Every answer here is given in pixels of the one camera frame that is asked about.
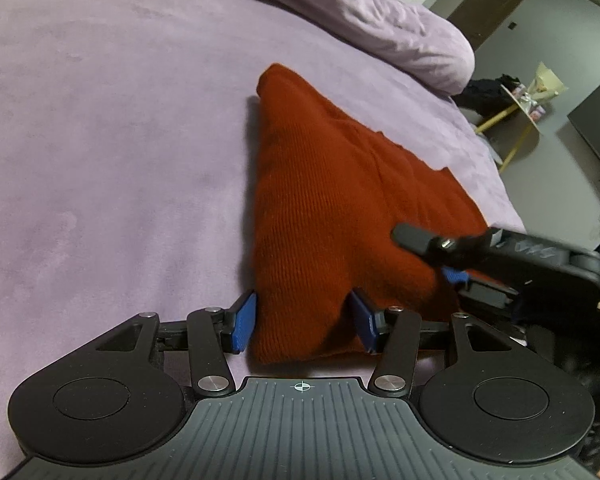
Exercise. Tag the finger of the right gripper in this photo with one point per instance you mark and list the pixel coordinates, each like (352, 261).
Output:
(458, 253)
(476, 292)

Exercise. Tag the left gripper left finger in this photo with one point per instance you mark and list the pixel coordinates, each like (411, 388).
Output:
(127, 391)

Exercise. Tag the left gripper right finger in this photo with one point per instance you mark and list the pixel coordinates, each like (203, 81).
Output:
(476, 390)

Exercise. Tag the red knitted sweater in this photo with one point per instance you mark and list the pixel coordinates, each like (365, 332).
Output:
(329, 192)

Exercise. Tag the black clothes pile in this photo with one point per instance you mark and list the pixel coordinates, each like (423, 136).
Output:
(487, 97)

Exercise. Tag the yellow legged side table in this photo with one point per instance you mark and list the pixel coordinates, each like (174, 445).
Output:
(529, 100)

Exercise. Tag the brown wooden door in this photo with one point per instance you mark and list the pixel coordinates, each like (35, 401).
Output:
(479, 19)

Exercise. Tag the purple duvet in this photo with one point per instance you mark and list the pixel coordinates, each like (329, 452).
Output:
(406, 35)

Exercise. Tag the purple bed sheet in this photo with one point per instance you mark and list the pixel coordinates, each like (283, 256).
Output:
(127, 137)

